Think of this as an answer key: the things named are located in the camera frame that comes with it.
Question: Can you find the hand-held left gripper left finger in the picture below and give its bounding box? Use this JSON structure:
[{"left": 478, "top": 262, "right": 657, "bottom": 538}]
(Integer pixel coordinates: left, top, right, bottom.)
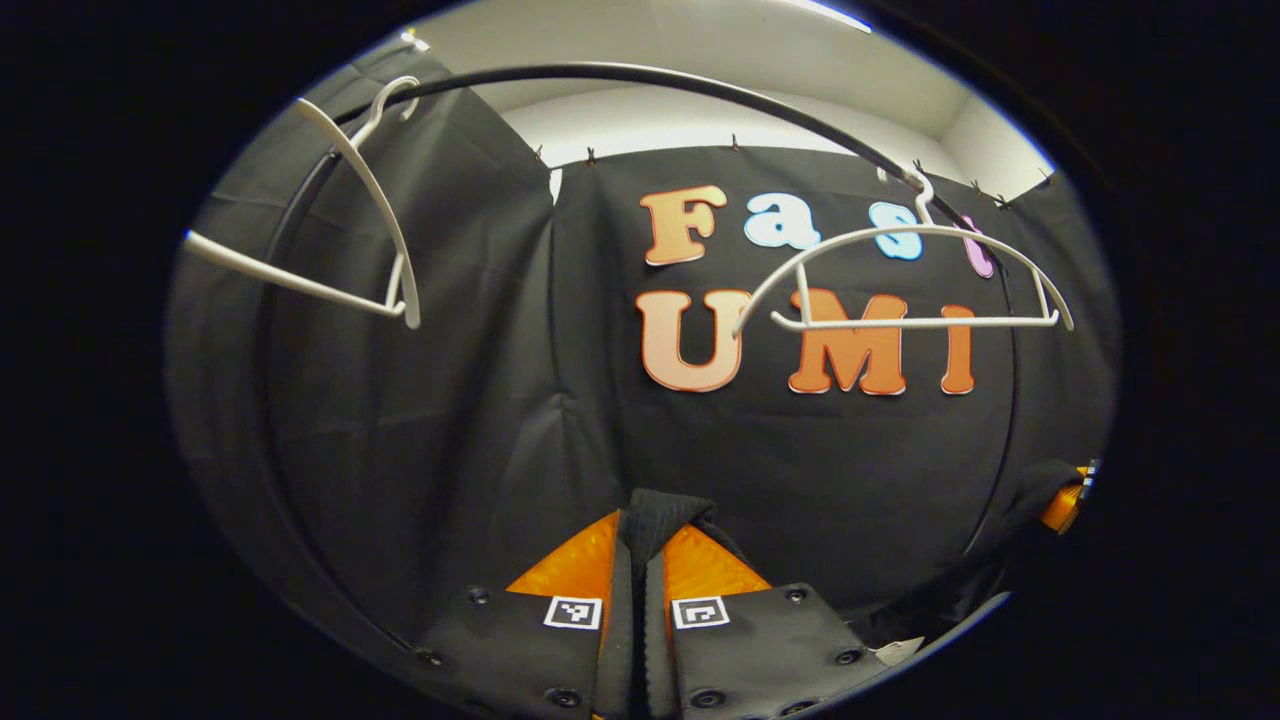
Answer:
[{"left": 415, "top": 508, "right": 633, "bottom": 720}]

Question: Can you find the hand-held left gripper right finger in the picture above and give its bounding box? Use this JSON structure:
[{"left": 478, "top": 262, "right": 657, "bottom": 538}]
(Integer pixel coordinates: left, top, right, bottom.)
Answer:
[{"left": 645, "top": 522, "right": 891, "bottom": 720}]

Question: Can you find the white plastic clothes hanger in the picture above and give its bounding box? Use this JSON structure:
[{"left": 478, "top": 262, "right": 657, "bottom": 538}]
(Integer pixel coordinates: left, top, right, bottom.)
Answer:
[
  {"left": 183, "top": 75, "right": 423, "bottom": 331},
  {"left": 733, "top": 165, "right": 1076, "bottom": 339}
]

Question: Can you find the black clothes rack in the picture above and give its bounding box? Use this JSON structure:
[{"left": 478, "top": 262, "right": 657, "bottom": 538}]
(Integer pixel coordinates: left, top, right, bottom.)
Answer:
[{"left": 255, "top": 62, "right": 1021, "bottom": 651}]

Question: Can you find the black backdrop cloth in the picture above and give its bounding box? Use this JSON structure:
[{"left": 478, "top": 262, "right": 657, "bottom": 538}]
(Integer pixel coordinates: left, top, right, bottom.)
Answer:
[{"left": 165, "top": 40, "right": 1121, "bottom": 691}]

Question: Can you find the row of small black clips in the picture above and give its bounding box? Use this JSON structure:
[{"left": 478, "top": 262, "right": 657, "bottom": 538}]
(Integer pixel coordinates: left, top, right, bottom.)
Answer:
[{"left": 533, "top": 135, "right": 1053, "bottom": 209}]

